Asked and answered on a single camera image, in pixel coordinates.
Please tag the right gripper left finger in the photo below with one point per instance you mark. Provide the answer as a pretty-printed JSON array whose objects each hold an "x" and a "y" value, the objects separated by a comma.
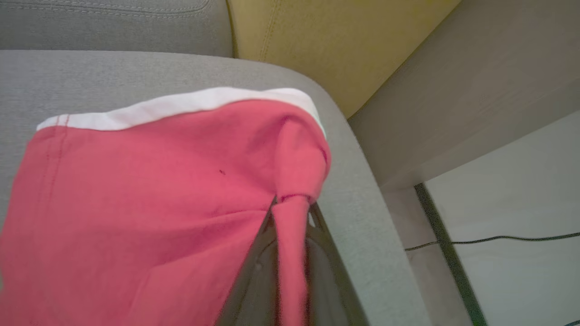
[{"x": 253, "y": 280}]

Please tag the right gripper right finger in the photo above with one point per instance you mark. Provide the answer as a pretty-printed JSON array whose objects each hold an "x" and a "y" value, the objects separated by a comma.
[{"x": 333, "y": 280}]

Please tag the red shorts with white stripe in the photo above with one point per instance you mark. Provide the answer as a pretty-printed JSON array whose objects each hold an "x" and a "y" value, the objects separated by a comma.
[{"x": 136, "y": 203}]

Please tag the black floor trim strip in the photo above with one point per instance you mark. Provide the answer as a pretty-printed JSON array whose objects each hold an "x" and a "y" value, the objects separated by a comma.
[{"x": 446, "y": 244}]

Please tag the yellow sofa cushion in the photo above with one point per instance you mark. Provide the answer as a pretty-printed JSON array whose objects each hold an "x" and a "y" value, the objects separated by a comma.
[{"x": 335, "y": 50}]

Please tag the grey sofa back cushion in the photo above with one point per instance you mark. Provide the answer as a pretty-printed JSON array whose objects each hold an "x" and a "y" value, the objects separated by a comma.
[{"x": 113, "y": 25}]

